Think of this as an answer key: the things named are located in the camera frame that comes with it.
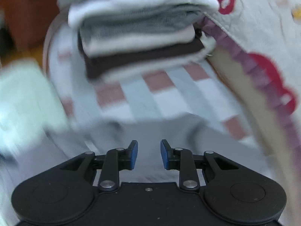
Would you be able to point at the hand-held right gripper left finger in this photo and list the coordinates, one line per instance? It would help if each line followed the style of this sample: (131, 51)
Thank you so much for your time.
(134, 154)

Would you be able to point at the grey knit garment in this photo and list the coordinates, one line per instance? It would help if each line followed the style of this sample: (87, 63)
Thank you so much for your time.
(150, 131)

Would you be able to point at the stack of folded clothes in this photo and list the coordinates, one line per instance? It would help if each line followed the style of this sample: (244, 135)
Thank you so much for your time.
(141, 16)

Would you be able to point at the light green blanket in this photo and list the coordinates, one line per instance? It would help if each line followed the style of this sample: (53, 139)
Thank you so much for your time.
(23, 98)

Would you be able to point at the wooden drawer cabinet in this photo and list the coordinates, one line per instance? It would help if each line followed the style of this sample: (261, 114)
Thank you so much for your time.
(28, 16)

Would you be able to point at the bear print quilt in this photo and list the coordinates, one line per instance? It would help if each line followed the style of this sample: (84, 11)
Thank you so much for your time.
(258, 16)

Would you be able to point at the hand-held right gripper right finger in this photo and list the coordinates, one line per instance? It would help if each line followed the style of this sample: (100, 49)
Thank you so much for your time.
(164, 155)

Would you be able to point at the checkered floor mat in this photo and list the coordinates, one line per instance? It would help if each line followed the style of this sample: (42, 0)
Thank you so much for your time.
(164, 98)

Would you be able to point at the beige bed base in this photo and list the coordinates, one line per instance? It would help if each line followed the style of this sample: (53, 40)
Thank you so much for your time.
(235, 75)

